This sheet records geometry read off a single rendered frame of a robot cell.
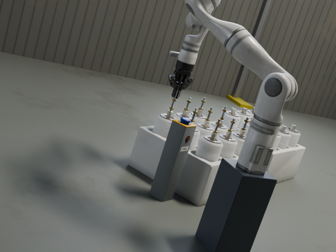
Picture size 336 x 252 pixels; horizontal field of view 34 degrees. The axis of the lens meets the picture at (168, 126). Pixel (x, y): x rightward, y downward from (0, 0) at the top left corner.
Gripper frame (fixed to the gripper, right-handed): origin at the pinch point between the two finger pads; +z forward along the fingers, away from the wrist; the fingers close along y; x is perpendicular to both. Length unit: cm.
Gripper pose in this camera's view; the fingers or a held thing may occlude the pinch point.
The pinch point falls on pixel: (176, 93)
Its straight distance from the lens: 228.1
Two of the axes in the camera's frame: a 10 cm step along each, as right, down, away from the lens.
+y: 7.5, 0.5, 6.6
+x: -5.9, -3.9, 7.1
